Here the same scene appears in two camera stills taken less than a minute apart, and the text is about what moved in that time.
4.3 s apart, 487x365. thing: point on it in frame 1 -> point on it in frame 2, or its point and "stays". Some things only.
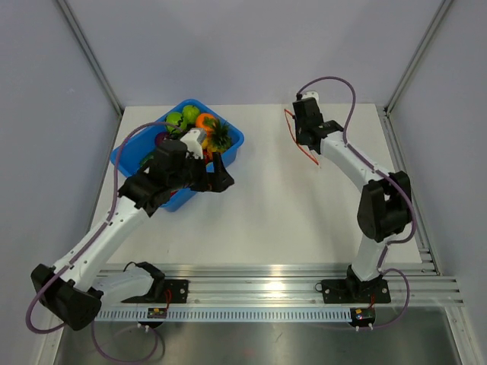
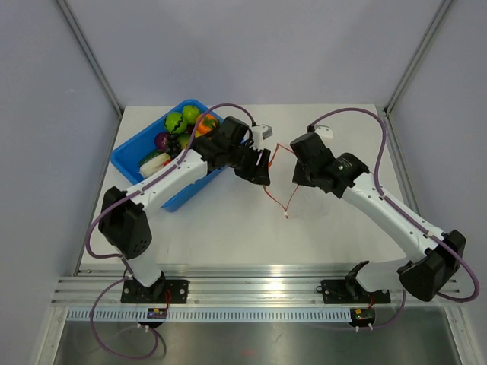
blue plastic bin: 134,154 stays
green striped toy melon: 177,119 stays
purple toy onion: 160,137 stays
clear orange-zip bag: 291,120 -> 282,186
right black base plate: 346,291 stays
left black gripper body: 194,176 -> 243,160
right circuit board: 361,316 stays
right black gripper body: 299,131 -> 303,176
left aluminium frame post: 91,55 stays
